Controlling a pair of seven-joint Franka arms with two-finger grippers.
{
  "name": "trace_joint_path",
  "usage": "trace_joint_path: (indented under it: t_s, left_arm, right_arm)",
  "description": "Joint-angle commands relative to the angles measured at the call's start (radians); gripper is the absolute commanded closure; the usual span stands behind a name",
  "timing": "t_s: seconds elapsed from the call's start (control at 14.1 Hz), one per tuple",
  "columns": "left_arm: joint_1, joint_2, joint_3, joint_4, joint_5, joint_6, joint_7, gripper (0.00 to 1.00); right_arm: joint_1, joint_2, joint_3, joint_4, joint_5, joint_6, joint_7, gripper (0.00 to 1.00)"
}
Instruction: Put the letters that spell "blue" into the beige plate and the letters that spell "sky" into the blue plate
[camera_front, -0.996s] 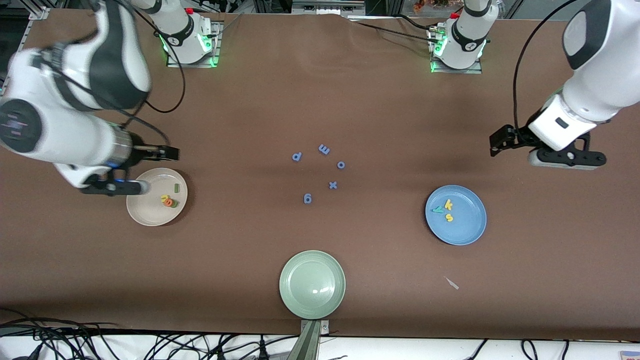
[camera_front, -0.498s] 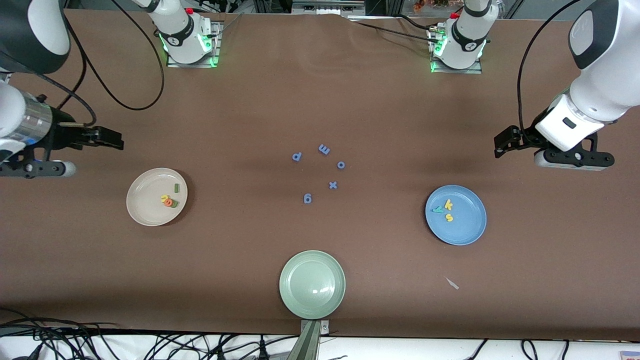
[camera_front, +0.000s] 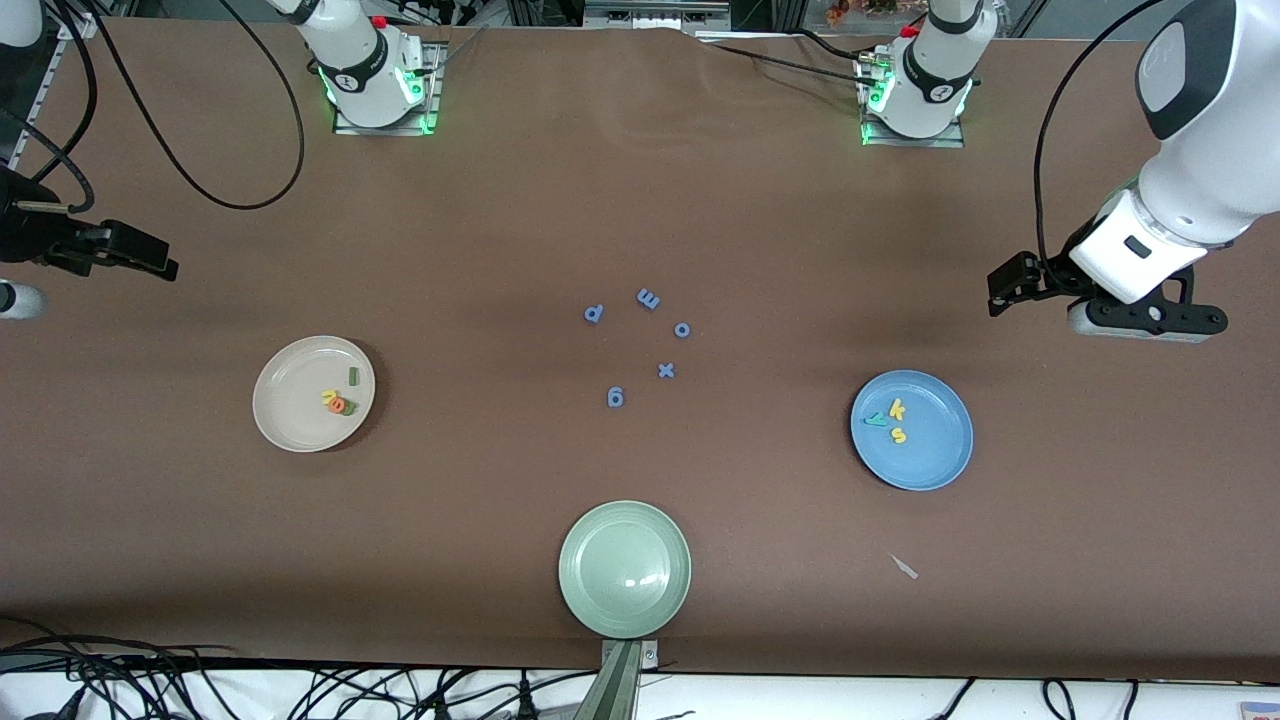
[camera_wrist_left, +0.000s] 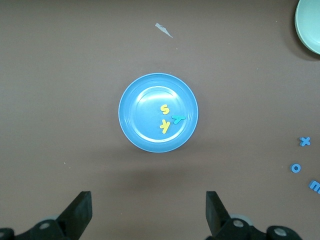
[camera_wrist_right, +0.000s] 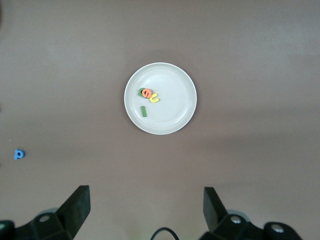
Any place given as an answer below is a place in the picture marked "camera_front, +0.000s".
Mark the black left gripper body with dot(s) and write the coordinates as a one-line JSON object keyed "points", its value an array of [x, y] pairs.
{"points": [[1052, 272]]}

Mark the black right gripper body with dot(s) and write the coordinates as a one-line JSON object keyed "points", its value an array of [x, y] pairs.
{"points": [[24, 232]]}

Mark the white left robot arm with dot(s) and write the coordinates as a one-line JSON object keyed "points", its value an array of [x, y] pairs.
{"points": [[1210, 150]]}

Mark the blue round plate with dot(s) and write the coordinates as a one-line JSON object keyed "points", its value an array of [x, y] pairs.
{"points": [[935, 450]]}

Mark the beige round plate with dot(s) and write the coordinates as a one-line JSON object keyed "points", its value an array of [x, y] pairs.
{"points": [[295, 395]]}

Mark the white tape scrap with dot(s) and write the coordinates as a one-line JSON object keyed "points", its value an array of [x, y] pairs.
{"points": [[904, 567]]}

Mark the orange background object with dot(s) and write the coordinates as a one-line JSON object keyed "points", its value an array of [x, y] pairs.
{"points": [[865, 6]]}

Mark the blue letter m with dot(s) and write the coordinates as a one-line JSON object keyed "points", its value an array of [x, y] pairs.
{"points": [[648, 299]]}

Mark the brown table cover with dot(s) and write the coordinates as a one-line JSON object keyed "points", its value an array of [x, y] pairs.
{"points": [[640, 200]]}

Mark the green round plate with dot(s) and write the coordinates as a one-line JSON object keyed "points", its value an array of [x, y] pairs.
{"points": [[625, 569]]}

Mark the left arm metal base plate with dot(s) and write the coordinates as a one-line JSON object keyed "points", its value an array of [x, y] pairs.
{"points": [[940, 143]]}

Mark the aluminium table corner rail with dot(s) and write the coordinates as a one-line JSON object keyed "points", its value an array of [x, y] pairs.
{"points": [[84, 30]]}

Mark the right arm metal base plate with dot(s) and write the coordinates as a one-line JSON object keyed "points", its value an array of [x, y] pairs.
{"points": [[434, 95]]}

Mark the aluminium profile frame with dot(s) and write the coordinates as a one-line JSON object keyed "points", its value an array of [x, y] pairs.
{"points": [[655, 12]]}

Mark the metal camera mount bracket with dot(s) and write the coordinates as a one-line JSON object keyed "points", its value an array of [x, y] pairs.
{"points": [[620, 690]]}

